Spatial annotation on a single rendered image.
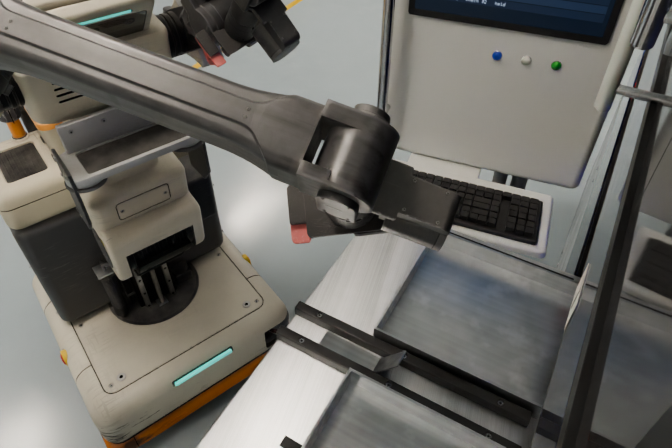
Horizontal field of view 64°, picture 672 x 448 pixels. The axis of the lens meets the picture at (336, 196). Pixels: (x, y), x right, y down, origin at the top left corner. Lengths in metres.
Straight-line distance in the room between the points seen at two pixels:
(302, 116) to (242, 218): 1.98
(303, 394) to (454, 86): 0.75
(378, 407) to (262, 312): 0.90
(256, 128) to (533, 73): 0.89
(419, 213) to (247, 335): 1.27
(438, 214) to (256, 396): 0.50
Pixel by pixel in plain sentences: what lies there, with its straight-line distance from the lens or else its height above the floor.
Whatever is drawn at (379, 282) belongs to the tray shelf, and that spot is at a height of 0.88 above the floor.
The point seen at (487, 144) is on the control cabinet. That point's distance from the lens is 1.34.
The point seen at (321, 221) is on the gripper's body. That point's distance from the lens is 0.59.
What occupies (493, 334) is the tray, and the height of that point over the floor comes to 0.88.
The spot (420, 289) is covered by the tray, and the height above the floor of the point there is 0.88.
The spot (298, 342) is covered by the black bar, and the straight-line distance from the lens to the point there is 0.90.
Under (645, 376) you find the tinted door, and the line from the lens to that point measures 0.37.
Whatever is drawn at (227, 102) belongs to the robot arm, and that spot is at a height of 1.43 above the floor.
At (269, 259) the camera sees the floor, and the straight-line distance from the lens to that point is 2.21.
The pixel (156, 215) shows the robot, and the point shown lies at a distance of 1.29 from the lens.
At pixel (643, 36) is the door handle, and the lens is 0.56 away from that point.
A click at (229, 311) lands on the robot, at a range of 1.72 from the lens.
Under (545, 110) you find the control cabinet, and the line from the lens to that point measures 1.28.
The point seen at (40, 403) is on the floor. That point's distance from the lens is 2.08.
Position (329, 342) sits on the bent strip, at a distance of 0.92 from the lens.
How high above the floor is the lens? 1.65
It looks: 42 degrees down
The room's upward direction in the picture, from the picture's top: straight up
